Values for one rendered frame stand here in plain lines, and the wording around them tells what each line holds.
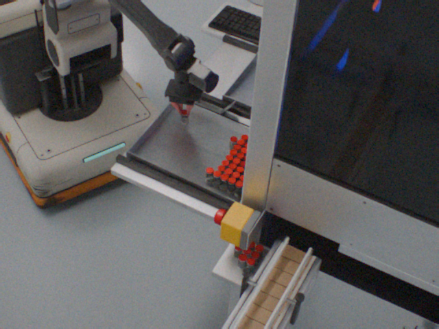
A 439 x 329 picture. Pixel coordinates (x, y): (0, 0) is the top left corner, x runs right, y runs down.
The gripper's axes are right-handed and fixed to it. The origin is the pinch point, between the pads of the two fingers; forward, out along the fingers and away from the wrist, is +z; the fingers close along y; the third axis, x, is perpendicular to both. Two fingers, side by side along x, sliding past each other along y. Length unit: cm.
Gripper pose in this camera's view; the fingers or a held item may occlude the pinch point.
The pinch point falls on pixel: (184, 112)
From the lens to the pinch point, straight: 203.9
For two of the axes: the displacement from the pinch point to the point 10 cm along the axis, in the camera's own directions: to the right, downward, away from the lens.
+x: 2.2, -7.3, 6.4
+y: 9.7, 1.9, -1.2
